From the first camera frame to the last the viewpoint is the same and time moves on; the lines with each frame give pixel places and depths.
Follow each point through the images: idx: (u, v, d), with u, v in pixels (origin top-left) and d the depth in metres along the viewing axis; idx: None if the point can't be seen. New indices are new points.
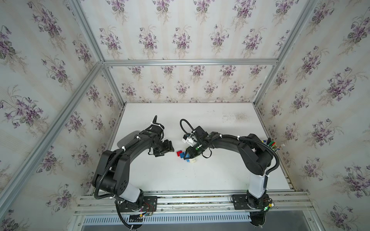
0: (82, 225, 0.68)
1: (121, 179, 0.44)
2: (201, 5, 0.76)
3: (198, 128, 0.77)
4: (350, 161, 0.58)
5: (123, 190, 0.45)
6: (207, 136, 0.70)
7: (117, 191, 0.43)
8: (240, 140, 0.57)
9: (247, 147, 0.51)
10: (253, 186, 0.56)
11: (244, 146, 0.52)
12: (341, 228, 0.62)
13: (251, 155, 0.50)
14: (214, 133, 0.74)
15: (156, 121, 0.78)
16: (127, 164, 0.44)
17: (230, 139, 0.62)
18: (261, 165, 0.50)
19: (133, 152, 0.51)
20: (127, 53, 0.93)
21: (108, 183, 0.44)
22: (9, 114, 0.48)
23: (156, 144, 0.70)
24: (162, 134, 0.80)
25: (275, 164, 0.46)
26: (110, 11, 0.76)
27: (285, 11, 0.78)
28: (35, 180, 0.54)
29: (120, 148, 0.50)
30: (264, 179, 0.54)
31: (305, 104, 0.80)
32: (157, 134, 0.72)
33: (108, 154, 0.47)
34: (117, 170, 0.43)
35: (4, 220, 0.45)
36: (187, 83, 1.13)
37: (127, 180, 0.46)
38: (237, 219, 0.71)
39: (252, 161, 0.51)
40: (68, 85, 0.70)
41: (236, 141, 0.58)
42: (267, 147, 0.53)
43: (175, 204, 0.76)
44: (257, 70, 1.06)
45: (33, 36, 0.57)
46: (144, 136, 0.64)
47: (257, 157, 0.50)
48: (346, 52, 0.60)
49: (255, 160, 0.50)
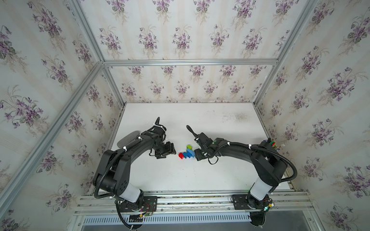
0: (82, 225, 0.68)
1: (121, 179, 0.44)
2: (201, 5, 0.76)
3: (201, 135, 0.72)
4: (350, 161, 0.58)
5: (123, 190, 0.45)
6: (213, 144, 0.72)
7: (116, 191, 0.43)
8: (252, 149, 0.53)
9: (261, 158, 0.47)
10: (257, 190, 0.63)
11: (258, 157, 0.48)
12: (341, 228, 0.62)
13: (266, 166, 0.46)
14: (220, 141, 0.68)
15: (159, 123, 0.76)
16: (128, 164, 0.44)
17: (241, 148, 0.56)
18: (276, 175, 0.46)
19: (134, 153, 0.50)
20: (127, 53, 0.93)
21: (108, 182, 0.44)
22: (9, 114, 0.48)
23: (158, 144, 0.69)
24: (165, 134, 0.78)
25: (293, 174, 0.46)
26: (109, 11, 0.76)
27: (285, 11, 0.78)
28: (36, 180, 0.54)
29: (121, 148, 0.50)
30: (272, 188, 0.53)
31: (305, 103, 0.80)
32: (159, 136, 0.69)
33: (109, 153, 0.47)
34: (118, 169, 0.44)
35: (3, 220, 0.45)
36: (187, 83, 1.13)
37: (127, 180, 0.46)
38: (237, 219, 0.71)
39: (268, 172, 0.47)
40: (68, 85, 0.70)
41: (248, 150, 0.54)
42: (283, 158, 0.49)
43: (175, 204, 0.76)
44: (257, 70, 1.06)
45: (34, 37, 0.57)
46: (146, 136, 0.64)
47: (272, 168, 0.46)
48: (346, 52, 0.60)
49: (271, 170, 0.46)
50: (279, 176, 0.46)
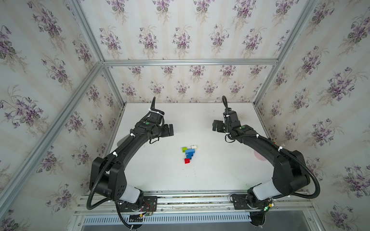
0: (82, 225, 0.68)
1: (116, 185, 0.42)
2: (201, 5, 0.76)
3: (233, 115, 0.68)
4: (350, 161, 0.58)
5: (120, 194, 0.44)
6: (240, 128, 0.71)
7: (114, 197, 0.42)
8: (280, 152, 0.49)
9: (286, 164, 0.44)
10: (261, 189, 0.63)
11: (283, 161, 0.45)
12: (341, 228, 0.62)
13: (287, 172, 0.44)
14: (248, 129, 0.64)
15: (154, 109, 0.67)
16: (121, 170, 0.42)
17: (269, 147, 0.52)
18: (292, 186, 0.43)
19: (125, 157, 0.46)
20: (127, 53, 0.93)
21: (104, 188, 0.43)
22: (9, 114, 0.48)
23: (156, 132, 0.64)
24: (162, 119, 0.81)
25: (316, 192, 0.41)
26: (109, 11, 0.76)
27: (285, 11, 0.78)
28: (36, 180, 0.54)
29: (111, 153, 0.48)
30: (277, 194, 0.54)
31: (305, 103, 0.80)
32: (156, 125, 0.63)
33: (99, 161, 0.43)
34: (112, 175, 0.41)
35: (4, 220, 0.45)
36: (187, 83, 1.13)
37: (124, 183, 0.45)
38: (237, 218, 0.71)
39: (285, 179, 0.45)
40: (69, 85, 0.70)
41: (275, 151, 0.50)
42: (309, 171, 0.45)
43: (175, 204, 0.76)
44: (257, 70, 1.06)
45: (33, 36, 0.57)
46: (140, 131, 0.57)
47: (293, 178, 0.44)
48: (346, 52, 0.60)
49: (290, 179, 0.43)
50: (295, 188, 0.44)
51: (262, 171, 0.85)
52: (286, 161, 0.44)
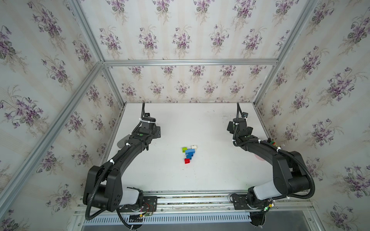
0: (82, 225, 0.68)
1: (112, 195, 0.41)
2: (201, 5, 0.76)
3: (242, 123, 0.71)
4: (350, 161, 0.58)
5: (117, 204, 0.43)
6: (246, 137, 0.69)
7: (110, 207, 0.41)
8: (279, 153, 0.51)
9: (284, 162, 0.46)
10: (261, 189, 0.63)
11: (281, 159, 0.47)
12: (342, 228, 0.61)
13: (284, 170, 0.45)
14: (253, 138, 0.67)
15: (146, 118, 0.66)
16: (118, 178, 0.41)
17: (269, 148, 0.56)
18: (291, 185, 0.44)
19: (122, 165, 0.47)
20: (127, 53, 0.93)
21: (100, 199, 0.42)
22: (9, 114, 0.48)
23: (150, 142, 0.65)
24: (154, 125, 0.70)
25: (308, 193, 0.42)
26: (109, 11, 0.76)
27: (285, 11, 0.78)
28: (36, 180, 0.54)
29: (108, 161, 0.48)
30: (276, 193, 0.54)
31: (305, 103, 0.80)
32: (150, 135, 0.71)
33: (96, 170, 0.43)
34: (108, 186, 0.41)
35: (3, 220, 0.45)
36: (187, 83, 1.13)
37: (121, 192, 0.44)
38: (237, 219, 0.71)
39: (283, 177, 0.46)
40: (69, 85, 0.70)
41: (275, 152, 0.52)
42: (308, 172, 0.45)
43: (175, 204, 0.76)
44: (257, 70, 1.06)
45: (33, 37, 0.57)
46: (134, 142, 0.58)
47: (291, 177, 0.45)
48: (346, 52, 0.60)
49: (287, 176, 0.45)
50: (293, 188, 0.44)
51: (262, 171, 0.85)
52: (284, 160, 0.46)
